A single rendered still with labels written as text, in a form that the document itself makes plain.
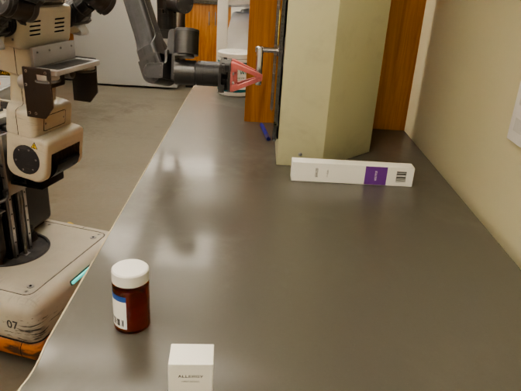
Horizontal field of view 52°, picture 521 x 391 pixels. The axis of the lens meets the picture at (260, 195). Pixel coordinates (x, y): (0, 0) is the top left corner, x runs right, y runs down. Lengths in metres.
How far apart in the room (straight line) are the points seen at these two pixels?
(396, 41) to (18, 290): 1.50
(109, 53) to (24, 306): 4.66
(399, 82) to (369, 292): 0.94
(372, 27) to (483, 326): 0.77
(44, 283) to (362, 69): 1.36
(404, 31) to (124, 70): 5.01
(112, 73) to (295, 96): 5.26
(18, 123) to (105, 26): 4.47
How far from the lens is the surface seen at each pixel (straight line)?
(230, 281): 0.82
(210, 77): 1.27
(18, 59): 1.94
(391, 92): 1.67
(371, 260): 0.92
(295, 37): 1.22
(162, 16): 1.68
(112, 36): 6.36
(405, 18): 1.64
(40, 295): 2.05
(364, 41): 1.32
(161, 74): 1.29
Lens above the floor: 1.38
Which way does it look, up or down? 23 degrees down
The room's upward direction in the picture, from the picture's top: 4 degrees clockwise
